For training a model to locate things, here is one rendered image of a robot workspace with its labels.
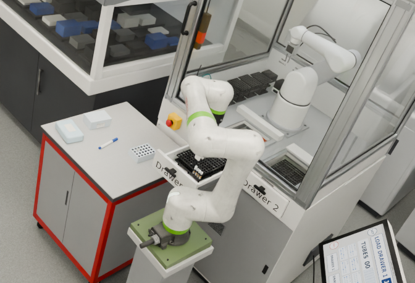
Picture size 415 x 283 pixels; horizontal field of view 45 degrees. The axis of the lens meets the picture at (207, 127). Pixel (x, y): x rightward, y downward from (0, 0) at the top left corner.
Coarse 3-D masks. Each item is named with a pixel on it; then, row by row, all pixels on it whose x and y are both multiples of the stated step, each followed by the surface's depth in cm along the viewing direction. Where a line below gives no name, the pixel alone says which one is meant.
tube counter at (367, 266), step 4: (368, 260) 196; (364, 264) 195; (368, 264) 194; (372, 264) 193; (364, 268) 194; (368, 268) 193; (372, 268) 192; (364, 272) 192; (368, 272) 191; (372, 272) 190; (364, 276) 191; (368, 276) 190; (372, 276) 189; (364, 280) 190; (368, 280) 189; (372, 280) 188
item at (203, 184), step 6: (174, 150) 256; (180, 150) 258; (186, 150) 263; (168, 156) 253; (174, 156) 257; (216, 174) 249; (204, 180) 243; (210, 180) 246; (216, 180) 251; (198, 186) 240; (204, 186) 245; (210, 186) 249
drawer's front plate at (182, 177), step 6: (156, 150) 247; (156, 156) 248; (162, 156) 245; (156, 162) 249; (162, 162) 246; (168, 162) 243; (174, 162) 242; (156, 168) 250; (174, 168) 241; (180, 168) 240; (162, 174) 248; (168, 174) 245; (180, 174) 239; (186, 174) 237; (168, 180) 247; (174, 180) 243; (180, 180) 240; (186, 180) 238; (192, 180) 235; (174, 186) 244; (186, 186) 239; (192, 186) 236
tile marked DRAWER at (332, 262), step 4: (336, 252) 209; (328, 256) 210; (332, 256) 208; (336, 256) 207; (328, 260) 208; (332, 260) 207; (336, 260) 206; (328, 264) 206; (332, 264) 205; (336, 264) 204; (328, 268) 205; (332, 268) 203; (336, 268) 202; (328, 272) 203
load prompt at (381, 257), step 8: (376, 240) 201; (376, 248) 198; (384, 248) 196; (376, 256) 195; (384, 256) 193; (376, 264) 192; (384, 264) 190; (384, 272) 187; (384, 280) 184; (392, 280) 182
